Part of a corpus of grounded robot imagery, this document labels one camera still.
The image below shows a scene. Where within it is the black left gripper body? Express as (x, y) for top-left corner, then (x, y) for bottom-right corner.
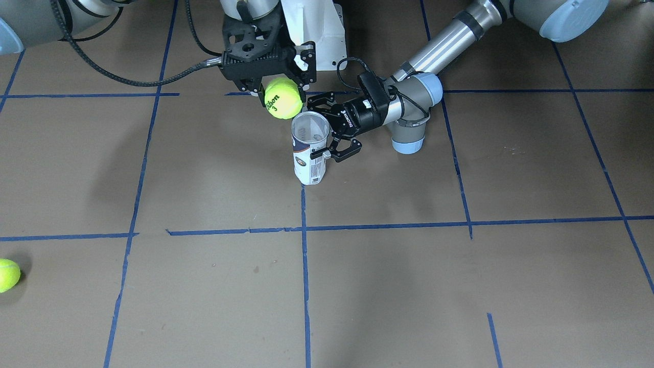
(335, 98), (389, 137)

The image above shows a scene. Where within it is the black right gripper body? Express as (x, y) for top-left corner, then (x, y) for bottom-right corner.
(220, 13), (297, 91)

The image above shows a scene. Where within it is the yellow Wilson tennis ball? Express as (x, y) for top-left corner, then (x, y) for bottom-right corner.
(265, 77), (303, 120)

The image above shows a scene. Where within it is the white blue tennis ball can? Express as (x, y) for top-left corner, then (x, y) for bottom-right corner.
(291, 111), (332, 186)

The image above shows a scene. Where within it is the yellow Roland Garros tennis ball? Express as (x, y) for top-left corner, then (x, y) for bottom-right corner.
(1, 259), (21, 293)

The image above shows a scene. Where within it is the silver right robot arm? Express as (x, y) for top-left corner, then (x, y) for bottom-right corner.
(1, 1), (317, 102)

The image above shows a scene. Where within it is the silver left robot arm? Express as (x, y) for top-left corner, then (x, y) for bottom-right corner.
(308, 1), (608, 162)

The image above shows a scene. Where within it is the white pedestal column base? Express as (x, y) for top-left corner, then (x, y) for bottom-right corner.
(281, 1), (346, 71)

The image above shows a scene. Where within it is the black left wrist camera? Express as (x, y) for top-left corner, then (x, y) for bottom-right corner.
(357, 71), (390, 114)

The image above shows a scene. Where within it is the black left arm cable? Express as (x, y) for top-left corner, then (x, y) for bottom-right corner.
(336, 57), (435, 121)

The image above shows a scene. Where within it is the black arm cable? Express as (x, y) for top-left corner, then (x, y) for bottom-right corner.
(336, 57), (435, 121)
(49, 0), (225, 87)

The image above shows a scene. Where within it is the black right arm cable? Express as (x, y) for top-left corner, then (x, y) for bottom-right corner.
(49, 0), (225, 87)

